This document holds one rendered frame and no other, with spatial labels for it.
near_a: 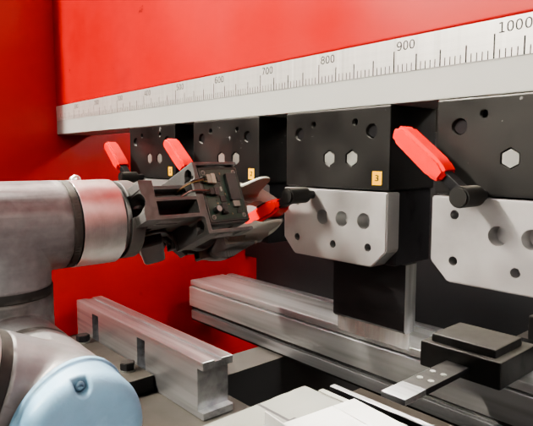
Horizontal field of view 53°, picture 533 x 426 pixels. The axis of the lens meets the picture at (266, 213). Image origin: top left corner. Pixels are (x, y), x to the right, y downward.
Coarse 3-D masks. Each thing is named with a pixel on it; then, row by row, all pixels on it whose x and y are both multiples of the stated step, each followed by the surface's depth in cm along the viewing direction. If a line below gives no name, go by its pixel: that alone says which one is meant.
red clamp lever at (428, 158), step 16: (400, 128) 48; (400, 144) 47; (416, 144) 46; (416, 160) 46; (432, 160) 45; (448, 160) 46; (432, 176) 45; (448, 176) 45; (464, 192) 43; (480, 192) 44
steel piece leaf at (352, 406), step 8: (352, 400) 63; (344, 408) 61; (352, 408) 61; (360, 408) 61; (368, 408) 61; (352, 416) 60; (360, 416) 59; (368, 416) 59; (376, 416) 59; (384, 416) 59; (368, 424) 58; (376, 424) 58; (384, 424) 58; (392, 424) 58; (400, 424) 58
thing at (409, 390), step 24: (432, 336) 78; (456, 336) 76; (480, 336) 76; (504, 336) 76; (432, 360) 77; (456, 360) 74; (480, 360) 71; (504, 360) 70; (528, 360) 75; (408, 384) 67; (432, 384) 67; (480, 384) 72; (504, 384) 70
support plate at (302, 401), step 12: (288, 396) 65; (300, 396) 65; (312, 396) 65; (324, 396) 65; (252, 408) 62; (276, 408) 62; (288, 408) 62; (300, 408) 62; (312, 408) 62; (324, 408) 62; (228, 420) 59; (240, 420) 59; (252, 420) 59; (264, 420) 59
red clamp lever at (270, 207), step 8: (288, 192) 58; (296, 192) 58; (304, 192) 59; (312, 192) 60; (272, 200) 61; (280, 200) 60; (288, 200) 58; (296, 200) 58; (304, 200) 59; (256, 208) 63; (264, 208) 62; (272, 208) 61; (280, 208) 61; (256, 216) 63; (264, 216) 62; (272, 216) 62
